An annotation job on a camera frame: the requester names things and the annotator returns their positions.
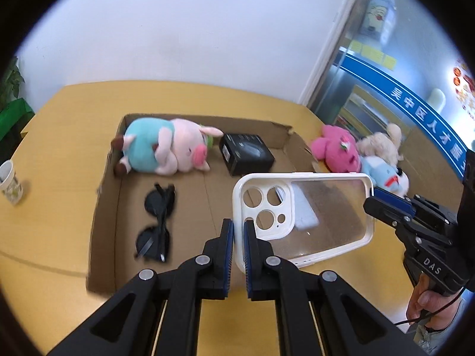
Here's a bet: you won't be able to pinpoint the black sunglasses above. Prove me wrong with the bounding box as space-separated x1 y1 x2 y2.
134 183 176 263

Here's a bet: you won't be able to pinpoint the white switch box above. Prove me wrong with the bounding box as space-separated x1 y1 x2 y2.
274 184 320 231

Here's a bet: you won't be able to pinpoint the clear white phone case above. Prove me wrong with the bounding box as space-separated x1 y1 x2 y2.
232 172 374 269

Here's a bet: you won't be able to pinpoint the black product box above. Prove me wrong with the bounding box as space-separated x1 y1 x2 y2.
219 133 275 176

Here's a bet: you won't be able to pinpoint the person's right hand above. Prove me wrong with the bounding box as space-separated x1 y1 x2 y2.
406 273 461 330

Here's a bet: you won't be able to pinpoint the beige bear plush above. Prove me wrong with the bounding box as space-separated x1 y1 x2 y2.
357 123 403 166

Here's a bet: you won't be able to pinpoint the pink bear plush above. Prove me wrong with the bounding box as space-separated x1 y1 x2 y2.
310 125 362 173

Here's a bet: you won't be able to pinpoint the yellow sticky notes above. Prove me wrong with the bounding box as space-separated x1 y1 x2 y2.
349 40 397 70

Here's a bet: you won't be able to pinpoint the pig plush toy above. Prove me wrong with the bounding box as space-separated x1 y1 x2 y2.
110 117 224 177

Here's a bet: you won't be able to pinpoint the paper cup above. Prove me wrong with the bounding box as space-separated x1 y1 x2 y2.
0 160 23 205

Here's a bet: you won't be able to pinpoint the large potted plant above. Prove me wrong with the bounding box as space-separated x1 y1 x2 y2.
0 55 25 109

